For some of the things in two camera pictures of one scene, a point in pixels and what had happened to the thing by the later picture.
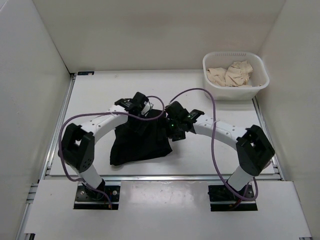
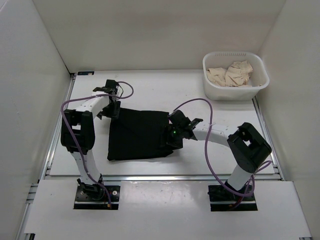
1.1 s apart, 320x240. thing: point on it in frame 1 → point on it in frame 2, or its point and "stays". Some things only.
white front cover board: (166, 209) stays
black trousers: (138, 139) stays
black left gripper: (140, 128) → (114, 113)
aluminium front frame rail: (157, 177) stays
